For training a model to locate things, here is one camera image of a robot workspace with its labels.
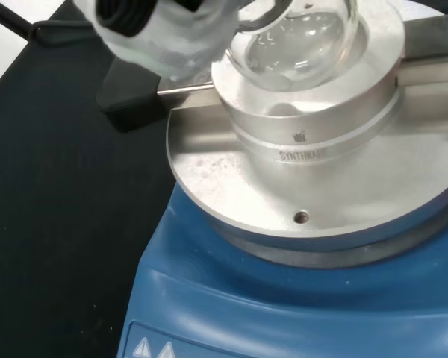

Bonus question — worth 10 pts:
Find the thick black power cable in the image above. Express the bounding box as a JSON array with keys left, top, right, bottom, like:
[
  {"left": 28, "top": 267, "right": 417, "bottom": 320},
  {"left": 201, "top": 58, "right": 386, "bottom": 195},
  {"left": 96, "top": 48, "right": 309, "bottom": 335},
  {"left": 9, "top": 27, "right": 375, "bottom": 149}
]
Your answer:
[{"left": 0, "top": 5, "right": 111, "bottom": 46}]

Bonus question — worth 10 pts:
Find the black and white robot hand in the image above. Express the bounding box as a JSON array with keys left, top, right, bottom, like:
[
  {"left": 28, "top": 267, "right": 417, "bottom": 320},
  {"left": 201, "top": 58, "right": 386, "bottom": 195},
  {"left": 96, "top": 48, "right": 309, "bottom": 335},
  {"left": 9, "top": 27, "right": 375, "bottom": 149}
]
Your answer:
[{"left": 71, "top": 0, "right": 240, "bottom": 80}]

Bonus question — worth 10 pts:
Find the black bench cloth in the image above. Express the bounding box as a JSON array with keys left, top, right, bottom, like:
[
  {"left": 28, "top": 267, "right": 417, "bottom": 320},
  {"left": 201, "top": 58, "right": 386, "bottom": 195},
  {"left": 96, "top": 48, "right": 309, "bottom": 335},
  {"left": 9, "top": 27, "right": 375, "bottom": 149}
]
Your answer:
[{"left": 0, "top": 0, "right": 180, "bottom": 358}]

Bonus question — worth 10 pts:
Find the blue heater with steel block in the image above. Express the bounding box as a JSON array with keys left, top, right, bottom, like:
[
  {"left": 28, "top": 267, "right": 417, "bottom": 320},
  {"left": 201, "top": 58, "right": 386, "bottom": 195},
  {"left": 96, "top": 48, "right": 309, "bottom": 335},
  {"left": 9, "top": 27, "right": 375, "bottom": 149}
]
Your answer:
[{"left": 95, "top": 0, "right": 448, "bottom": 358}]

